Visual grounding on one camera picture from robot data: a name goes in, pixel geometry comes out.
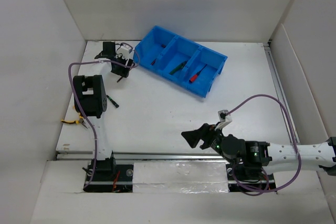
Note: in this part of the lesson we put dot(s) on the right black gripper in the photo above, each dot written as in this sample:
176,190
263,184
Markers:
205,132

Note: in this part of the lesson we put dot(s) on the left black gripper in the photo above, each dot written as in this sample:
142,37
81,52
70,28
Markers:
123,72

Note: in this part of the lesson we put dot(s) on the red-handled screwdriver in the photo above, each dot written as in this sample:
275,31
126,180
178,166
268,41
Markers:
195,76

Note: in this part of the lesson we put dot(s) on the green-handled cutting pliers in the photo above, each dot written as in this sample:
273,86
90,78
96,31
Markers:
178,67

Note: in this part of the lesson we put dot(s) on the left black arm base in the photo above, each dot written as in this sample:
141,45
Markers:
109,176

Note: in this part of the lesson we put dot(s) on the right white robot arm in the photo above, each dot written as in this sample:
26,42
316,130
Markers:
253,156

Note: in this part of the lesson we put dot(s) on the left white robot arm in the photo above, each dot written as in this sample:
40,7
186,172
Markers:
90,98

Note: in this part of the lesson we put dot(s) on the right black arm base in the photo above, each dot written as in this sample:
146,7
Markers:
257,179

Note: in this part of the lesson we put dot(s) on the blue three-compartment plastic bin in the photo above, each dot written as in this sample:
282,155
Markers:
161,50

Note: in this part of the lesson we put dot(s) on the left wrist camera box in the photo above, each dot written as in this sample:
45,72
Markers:
124,52

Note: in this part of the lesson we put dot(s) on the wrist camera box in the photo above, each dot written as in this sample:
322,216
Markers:
124,52
224,119

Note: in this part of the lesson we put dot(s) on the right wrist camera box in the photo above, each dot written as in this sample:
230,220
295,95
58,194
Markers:
224,119

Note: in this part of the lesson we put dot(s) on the yellow-handled needle-nose pliers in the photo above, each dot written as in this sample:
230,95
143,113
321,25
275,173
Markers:
79,121

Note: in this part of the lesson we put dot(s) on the aluminium side rail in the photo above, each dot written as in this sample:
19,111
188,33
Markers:
278,86

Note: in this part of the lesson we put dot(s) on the aluminium front rail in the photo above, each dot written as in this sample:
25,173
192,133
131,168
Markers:
141,156

